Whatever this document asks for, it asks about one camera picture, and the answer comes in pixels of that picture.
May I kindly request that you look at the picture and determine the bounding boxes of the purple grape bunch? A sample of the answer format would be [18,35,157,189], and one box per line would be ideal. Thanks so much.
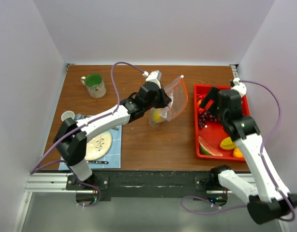
[198,111,220,129]

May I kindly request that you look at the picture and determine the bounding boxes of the yellow green mango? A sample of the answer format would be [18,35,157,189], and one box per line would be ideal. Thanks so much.
[150,109,162,123]

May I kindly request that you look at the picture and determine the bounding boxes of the clear zip top bag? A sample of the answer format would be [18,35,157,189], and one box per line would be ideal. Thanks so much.
[148,75,188,128]

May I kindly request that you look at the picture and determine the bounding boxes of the yellow star fruit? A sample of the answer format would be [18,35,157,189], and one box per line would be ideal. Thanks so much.
[220,137,236,150]

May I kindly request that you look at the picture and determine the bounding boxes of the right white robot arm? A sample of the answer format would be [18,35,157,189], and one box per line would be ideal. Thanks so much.
[200,87,297,225]

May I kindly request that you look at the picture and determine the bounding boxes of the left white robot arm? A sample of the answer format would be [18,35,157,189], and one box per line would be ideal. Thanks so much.
[54,81,172,189]

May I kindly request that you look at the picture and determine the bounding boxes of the red plastic tray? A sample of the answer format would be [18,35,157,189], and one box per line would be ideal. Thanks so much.
[193,84,245,162]

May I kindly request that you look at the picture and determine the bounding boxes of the watermelon slice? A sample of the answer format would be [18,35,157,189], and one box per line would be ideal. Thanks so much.
[198,137,223,157]

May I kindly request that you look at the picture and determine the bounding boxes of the metal spoon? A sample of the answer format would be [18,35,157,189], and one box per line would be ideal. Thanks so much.
[76,115,119,131]

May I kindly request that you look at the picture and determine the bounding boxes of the green floral mug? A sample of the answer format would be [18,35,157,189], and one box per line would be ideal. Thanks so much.
[80,73,106,99]

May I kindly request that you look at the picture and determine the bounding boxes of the blue placemat cloth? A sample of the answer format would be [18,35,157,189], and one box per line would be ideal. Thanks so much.
[58,114,122,170]

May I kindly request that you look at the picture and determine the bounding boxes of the cream ceramic plate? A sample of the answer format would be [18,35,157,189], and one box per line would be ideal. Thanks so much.
[85,131,112,161]

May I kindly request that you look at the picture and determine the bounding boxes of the blue grey small cup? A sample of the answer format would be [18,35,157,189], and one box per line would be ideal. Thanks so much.
[75,114,82,120]

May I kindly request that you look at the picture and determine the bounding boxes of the small white cup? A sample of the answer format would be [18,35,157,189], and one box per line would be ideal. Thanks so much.
[60,111,75,121]

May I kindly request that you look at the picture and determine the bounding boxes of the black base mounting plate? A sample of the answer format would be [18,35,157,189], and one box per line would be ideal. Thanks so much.
[66,170,238,203]

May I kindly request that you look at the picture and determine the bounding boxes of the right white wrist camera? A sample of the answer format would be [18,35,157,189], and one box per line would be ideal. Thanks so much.
[230,77,247,98]

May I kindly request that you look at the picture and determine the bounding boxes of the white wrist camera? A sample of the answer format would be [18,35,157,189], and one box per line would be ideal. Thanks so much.
[230,77,247,98]
[146,70,162,88]

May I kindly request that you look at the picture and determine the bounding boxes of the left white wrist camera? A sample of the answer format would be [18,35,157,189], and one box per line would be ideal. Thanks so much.
[146,70,162,88]

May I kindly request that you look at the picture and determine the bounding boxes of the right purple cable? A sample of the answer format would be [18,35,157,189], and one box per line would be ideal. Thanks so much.
[181,80,296,222]

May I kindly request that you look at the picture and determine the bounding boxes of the purple cable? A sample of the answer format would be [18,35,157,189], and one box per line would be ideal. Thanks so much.
[181,80,296,222]
[29,61,149,207]

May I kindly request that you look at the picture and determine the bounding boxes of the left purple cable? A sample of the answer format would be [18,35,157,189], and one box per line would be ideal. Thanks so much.
[29,61,149,207]

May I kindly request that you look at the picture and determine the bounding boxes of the black handled knife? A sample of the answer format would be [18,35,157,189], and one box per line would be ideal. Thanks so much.
[86,160,109,164]

